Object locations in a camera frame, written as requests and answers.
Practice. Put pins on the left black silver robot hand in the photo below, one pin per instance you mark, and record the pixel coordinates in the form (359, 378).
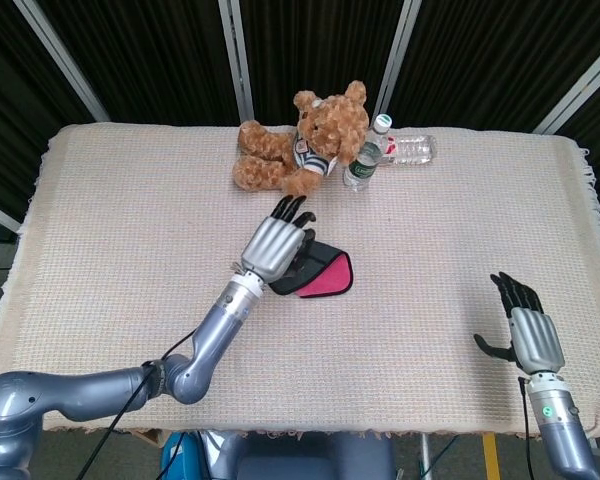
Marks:
(272, 245)

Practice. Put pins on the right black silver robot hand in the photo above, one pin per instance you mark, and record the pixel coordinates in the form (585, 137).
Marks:
(537, 340)

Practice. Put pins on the grey and pink cloth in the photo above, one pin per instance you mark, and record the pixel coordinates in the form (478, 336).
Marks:
(325, 280)

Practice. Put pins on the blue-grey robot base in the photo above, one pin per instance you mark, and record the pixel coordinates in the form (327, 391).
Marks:
(310, 457)

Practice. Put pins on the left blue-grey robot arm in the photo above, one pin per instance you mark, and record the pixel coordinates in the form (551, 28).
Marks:
(210, 345)

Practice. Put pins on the green label water bottle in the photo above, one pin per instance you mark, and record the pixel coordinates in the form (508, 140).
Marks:
(362, 162)

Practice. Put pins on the brown teddy bear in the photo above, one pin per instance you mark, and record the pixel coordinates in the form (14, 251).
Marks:
(330, 127)

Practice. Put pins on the metal table leg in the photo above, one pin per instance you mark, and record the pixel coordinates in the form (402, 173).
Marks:
(424, 457)

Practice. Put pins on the beige woven tablecloth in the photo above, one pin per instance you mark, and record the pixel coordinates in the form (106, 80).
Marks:
(105, 225)

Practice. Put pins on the red label water bottle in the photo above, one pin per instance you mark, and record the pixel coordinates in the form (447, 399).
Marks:
(415, 149)

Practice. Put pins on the black pleated curtain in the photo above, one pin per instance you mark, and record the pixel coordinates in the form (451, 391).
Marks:
(155, 50)

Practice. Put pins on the blue plastic object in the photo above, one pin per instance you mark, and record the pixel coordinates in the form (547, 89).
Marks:
(177, 460)

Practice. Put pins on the white partition frame post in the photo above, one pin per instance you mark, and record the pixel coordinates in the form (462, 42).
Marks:
(580, 90)
(0, 215)
(236, 55)
(397, 60)
(60, 55)

